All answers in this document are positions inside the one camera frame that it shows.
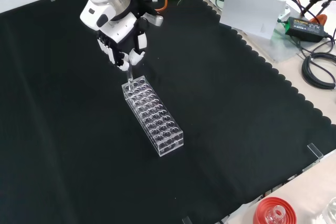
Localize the clear glass test tube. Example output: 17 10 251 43
126 62 135 92

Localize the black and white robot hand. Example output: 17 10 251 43
96 15 148 72

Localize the black scalloped bench cloth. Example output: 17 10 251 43
0 0 336 224

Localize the coiled black cable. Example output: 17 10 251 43
301 52 336 90

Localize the clear plastic test tube rack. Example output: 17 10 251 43
121 76 184 158

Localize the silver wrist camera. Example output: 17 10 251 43
143 13 164 27

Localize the pale grey board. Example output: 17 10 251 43
219 0 287 40

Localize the orange clamp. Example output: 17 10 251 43
309 14 328 27

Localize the small clear glass flask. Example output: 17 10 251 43
265 205 286 224

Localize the red ribbed funnel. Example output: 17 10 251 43
252 196 298 224

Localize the grey metal base plate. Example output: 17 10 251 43
202 0 305 63

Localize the black power adapter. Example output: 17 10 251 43
285 16 329 43

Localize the clear glass vessel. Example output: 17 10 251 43
319 197 336 224

